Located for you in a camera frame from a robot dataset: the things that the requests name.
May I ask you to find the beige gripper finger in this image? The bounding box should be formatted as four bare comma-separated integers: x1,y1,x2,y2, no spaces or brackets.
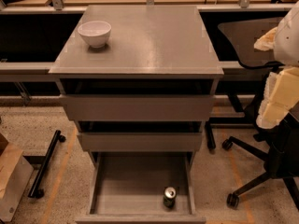
264,67,299,107
256,101,289,129

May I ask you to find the green soda can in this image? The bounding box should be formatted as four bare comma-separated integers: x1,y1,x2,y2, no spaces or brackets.
163,187,177,208

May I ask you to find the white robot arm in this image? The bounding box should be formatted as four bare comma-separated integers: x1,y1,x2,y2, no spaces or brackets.
254,2,299,129

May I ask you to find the grey drawer cabinet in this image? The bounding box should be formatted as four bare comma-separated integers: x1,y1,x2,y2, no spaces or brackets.
51,6,223,224

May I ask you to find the grey open bottom drawer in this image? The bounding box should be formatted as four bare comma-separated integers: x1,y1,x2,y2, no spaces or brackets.
76,152,206,224

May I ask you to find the grey middle drawer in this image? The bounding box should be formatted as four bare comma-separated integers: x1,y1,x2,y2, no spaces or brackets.
78,121,202,152

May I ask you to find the grey top drawer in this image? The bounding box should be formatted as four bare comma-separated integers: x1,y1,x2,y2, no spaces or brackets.
59,78,217,122

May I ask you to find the black office chair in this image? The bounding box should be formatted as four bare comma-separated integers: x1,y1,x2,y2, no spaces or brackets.
217,16,299,211

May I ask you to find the white ceramic bowl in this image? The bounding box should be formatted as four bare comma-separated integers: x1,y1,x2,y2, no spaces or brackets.
78,21,111,48

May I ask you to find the black table leg with casters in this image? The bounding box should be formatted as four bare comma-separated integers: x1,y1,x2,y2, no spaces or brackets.
25,130,66,199

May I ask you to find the wooden box on floor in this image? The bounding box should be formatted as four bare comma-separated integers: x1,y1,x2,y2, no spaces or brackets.
0,134,33,221

